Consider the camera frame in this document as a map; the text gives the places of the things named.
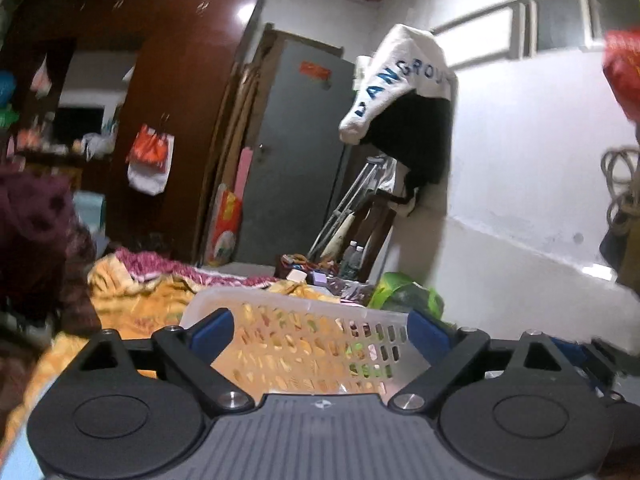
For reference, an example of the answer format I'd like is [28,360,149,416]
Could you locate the small pink white bag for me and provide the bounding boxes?
[30,55,54,99]

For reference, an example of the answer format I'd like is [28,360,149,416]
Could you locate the green plastic bag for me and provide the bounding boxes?
[367,272,445,319]

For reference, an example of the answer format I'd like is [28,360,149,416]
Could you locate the coiled rope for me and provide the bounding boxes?
[600,147,640,233]

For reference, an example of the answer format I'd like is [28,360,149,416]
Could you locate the light blue bin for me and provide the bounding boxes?
[74,192,107,237]

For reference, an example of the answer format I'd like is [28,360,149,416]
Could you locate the window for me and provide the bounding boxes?
[514,0,640,61]

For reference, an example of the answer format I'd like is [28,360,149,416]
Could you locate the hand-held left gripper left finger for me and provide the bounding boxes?
[77,309,256,417]

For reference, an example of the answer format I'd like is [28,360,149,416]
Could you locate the red plastic bag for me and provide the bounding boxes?
[602,29,640,122]

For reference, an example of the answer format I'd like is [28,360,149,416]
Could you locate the metal clothes rail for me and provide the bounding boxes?
[429,0,532,37]

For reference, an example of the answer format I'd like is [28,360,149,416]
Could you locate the metal crutches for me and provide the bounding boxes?
[306,155,397,262]

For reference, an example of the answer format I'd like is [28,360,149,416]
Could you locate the black hanging garment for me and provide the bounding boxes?
[359,94,454,217]

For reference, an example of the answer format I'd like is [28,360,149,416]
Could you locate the red and white shopping bag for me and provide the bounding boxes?
[126,124,175,196]

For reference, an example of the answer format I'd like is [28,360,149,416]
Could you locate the orange patterned blanket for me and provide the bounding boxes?
[0,249,346,441]

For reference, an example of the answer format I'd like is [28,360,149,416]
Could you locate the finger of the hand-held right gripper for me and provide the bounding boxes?
[550,337,626,406]

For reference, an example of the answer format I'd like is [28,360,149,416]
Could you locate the dark maroon cloth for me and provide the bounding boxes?
[0,164,102,337]

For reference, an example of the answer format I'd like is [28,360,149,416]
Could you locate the plastic bottle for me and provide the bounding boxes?
[341,241,368,281]

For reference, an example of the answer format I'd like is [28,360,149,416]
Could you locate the white plastic basket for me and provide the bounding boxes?
[179,287,412,397]

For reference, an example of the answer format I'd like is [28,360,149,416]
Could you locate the brown wooden wardrobe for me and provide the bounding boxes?
[7,0,267,263]

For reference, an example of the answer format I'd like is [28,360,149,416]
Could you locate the red door sticker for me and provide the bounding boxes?
[299,61,332,82]

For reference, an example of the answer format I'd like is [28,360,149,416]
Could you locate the grey door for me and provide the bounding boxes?
[234,40,357,267]

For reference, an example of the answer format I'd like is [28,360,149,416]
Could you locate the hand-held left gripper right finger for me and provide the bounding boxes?
[389,309,571,413]

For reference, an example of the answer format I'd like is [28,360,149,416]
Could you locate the white printed hanging cloth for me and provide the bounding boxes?
[338,24,457,145]

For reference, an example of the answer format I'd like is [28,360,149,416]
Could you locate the pink board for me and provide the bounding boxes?
[234,147,255,202]

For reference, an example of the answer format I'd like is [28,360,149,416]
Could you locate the red printed bag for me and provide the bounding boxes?
[206,184,244,267]

